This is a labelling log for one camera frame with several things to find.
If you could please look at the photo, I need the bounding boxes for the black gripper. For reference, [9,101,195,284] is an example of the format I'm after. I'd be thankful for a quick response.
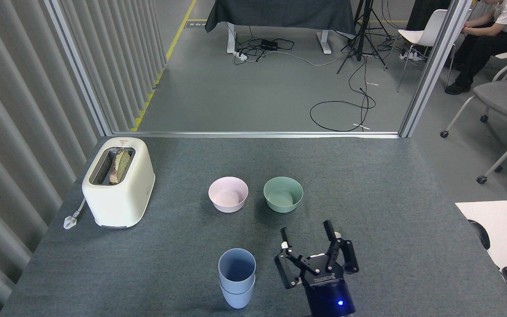
[274,220,360,317]

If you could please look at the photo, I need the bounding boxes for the blue cup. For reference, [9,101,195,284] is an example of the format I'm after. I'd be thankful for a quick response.
[218,248,257,295]
[219,278,256,310]

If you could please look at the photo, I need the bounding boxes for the green bowl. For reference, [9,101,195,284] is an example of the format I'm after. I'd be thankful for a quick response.
[263,177,304,214]

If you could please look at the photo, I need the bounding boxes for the pink bowl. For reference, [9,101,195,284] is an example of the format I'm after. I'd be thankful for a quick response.
[208,177,249,214]

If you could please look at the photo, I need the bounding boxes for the black computer mouse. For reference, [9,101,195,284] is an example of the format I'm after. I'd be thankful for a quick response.
[468,219,491,250]

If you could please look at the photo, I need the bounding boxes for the white table leg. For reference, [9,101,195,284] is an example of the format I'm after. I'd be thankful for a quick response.
[316,30,332,55]
[226,23,237,55]

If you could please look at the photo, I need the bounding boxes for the cream white toaster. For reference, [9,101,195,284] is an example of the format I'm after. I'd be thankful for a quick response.
[82,137,156,229]

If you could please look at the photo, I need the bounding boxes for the toasted bread slice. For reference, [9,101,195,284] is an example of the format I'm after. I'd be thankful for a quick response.
[109,149,131,184]

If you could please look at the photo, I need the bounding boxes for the black tripod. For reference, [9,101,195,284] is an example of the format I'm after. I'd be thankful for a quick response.
[337,0,391,74]

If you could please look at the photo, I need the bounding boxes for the grey wheeled chair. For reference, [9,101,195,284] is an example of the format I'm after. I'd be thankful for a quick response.
[477,128,507,184]
[440,52,507,138]

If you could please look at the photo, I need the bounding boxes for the dark grey tablecloth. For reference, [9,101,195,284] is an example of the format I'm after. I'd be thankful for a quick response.
[205,0,356,37]

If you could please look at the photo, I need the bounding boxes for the white toaster power plug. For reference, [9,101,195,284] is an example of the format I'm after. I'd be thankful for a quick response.
[63,198,87,230]

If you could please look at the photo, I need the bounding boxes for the white plastic chair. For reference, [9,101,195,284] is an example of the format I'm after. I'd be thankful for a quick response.
[384,9,456,93]

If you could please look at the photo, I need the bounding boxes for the person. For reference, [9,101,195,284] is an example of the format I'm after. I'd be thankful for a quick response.
[445,0,507,95]

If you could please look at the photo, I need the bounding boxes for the silver frame crossbar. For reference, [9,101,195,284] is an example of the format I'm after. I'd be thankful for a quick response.
[112,131,401,139]

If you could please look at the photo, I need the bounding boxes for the black looped floor cable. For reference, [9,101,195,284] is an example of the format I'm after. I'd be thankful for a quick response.
[309,55,376,133]

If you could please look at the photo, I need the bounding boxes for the white floor cable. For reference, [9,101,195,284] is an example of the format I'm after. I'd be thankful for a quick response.
[276,50,341,67]

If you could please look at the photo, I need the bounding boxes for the black cable tangle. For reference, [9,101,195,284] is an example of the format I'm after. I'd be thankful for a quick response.
[235,26,296,65]

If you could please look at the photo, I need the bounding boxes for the silver frame post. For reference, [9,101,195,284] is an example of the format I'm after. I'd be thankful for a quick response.
[44,0,113,137]
[399,0,474,138]

